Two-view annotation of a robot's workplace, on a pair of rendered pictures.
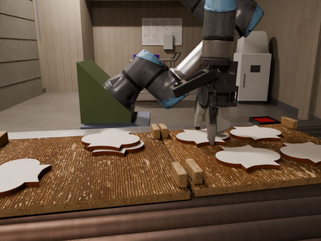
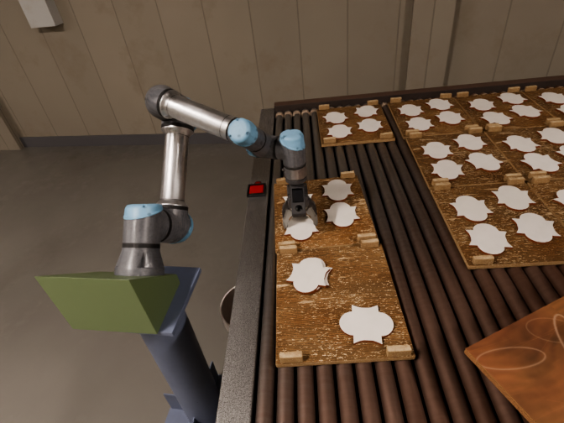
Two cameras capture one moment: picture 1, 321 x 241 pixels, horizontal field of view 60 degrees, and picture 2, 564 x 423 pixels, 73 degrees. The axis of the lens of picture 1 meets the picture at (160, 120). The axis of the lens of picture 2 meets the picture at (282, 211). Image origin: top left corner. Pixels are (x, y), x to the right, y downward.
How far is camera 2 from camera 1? 123 cm
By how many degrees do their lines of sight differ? 70
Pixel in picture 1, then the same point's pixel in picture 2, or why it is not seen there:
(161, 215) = (395, 258)
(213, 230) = (405, 242)
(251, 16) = not seen: hidden behind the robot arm
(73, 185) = (375, 290)
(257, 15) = not seen: hidden behind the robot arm
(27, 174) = (368, 313)
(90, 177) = (364, 284)
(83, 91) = (145, 301)
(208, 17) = (299, 154)
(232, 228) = (404, 237)
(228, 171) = (358, 226)
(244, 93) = not seen: outside the picture
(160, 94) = (180, 233)
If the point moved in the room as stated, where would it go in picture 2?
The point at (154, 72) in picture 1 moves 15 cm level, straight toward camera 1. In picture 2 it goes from (167, 220) to (210, 221)
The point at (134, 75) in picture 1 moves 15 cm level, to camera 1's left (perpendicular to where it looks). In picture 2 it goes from (156, 237) to (134, 273)
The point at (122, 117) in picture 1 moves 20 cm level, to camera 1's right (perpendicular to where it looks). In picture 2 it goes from (174, 285) to (195, 243)
